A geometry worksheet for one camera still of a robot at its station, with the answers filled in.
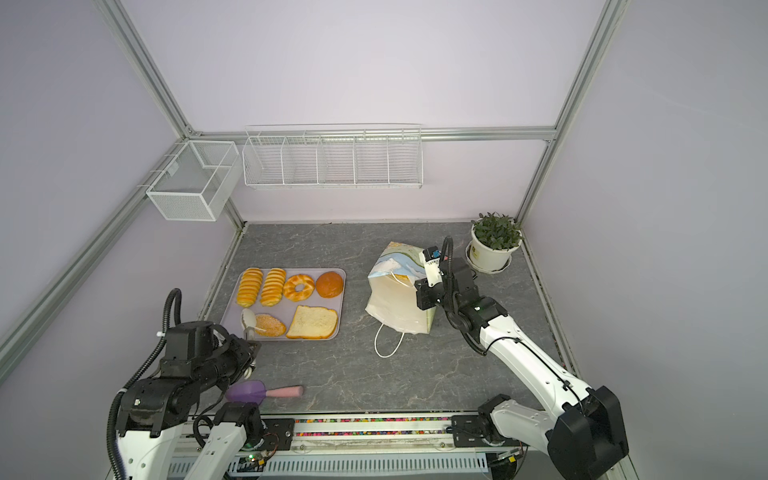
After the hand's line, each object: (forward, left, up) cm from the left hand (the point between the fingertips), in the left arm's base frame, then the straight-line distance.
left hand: (260, 350), depth 69 cm
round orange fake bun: (+27, -11, -15) cm, 33 cm away
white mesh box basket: (+59, +32, +4) cm, 67 cm away
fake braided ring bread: (+28, +3, -17) cm, 33 cm away
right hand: (+16, -38, 0) cm, 41 cm away
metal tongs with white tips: (+9, +6, -2) cm, 11 cm away
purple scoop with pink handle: (-5, +6, -15) cm, 17 cm away
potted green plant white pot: (+32, -64, -2) cm, 72 cm away
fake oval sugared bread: (+13, +5, -15) cm, 21 cm away
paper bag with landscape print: (+22, -32, -14) cm, 41 cm away
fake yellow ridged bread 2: (+29, +16, -17) cm, 37 cm away
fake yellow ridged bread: (+28, +8, -17) cm, 34 cm away
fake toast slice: (+15, -7, -17) cm, 24 cm away
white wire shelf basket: (+61, -14, +10) cm, 64 cm away
